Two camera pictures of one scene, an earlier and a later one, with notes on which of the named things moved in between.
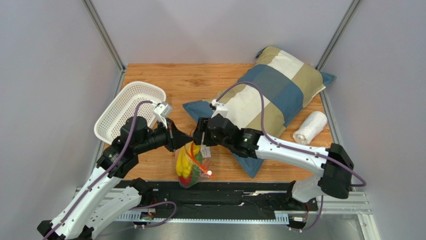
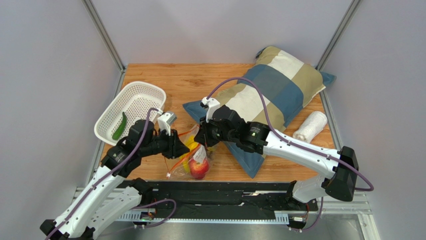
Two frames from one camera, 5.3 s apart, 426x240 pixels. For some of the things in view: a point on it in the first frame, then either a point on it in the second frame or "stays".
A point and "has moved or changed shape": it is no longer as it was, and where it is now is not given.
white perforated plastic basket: (108, 128) stays
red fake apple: (185, 181) to (198, 170)
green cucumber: (196, 170) to (121, 127)
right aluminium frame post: (331, 47) stays
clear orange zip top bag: (192, 163) has moved or changed shape
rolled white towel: (312, 125) stays
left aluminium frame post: (98, 24) stays
